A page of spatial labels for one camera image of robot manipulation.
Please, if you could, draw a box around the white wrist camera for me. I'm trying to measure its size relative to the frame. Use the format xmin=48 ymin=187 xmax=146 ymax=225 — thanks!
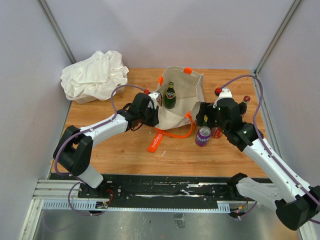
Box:
xmin=148 ymin=91 xmax=163 ymax=109
xmin=213 ymin=87 xmax=233 ymax=109

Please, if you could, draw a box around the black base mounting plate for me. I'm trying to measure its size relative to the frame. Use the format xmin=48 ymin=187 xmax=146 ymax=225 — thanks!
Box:
xmin=77 ymin=173 xmax=258 ymax=210

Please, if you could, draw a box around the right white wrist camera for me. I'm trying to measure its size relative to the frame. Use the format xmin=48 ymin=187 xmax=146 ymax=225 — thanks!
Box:
xmin=213 ymin=87 xmax=233 ymax=109

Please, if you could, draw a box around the crumpled white cloth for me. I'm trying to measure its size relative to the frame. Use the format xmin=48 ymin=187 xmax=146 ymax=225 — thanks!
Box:
xmin=60 ymin=50 xmax=129 ymax=97

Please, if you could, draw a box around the aluminium rail frame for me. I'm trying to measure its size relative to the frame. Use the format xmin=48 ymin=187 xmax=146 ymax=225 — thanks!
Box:
xmin=32 ymin=178 xmax=251 ymax=213

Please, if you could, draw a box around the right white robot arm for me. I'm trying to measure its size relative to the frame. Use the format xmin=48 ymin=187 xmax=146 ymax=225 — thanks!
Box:
xmin=196 ymin=97 xmax=320 ymax=230

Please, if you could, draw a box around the green bottle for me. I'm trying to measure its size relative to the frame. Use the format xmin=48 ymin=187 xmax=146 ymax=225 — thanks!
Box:
xmin=164 ymin=81 xmax=177 ymax=109
xmin=202 ymin=115 xmax=208 ymax=126

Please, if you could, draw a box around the beige canvas tote bag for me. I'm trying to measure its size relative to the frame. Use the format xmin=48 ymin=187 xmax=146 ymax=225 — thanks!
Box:
xmin=147 ymin=66 xmax=205 ymax=153

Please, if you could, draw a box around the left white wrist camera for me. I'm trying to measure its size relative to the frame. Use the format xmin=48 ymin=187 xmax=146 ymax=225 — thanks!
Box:
xmin=148 ymin=91 xmax=163 ymax=109

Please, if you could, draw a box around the purple soda can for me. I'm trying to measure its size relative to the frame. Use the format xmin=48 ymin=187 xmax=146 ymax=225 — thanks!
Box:
xmin=195 ymin=126 xmax=211 ymax=147

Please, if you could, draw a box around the dark cola glass bottle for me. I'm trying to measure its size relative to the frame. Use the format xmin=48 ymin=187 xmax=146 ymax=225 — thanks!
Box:
xmin=239 ymin=95 xmax=251 ymax=119

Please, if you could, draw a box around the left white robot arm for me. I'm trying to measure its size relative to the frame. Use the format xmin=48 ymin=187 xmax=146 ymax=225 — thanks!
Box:
xmin=53 ymin=92 xmax=162 ymax=198

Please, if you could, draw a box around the red cola can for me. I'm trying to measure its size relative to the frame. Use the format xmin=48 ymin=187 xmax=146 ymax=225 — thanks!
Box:
xmin=211 ymin=127 xmax=223 ymax=139

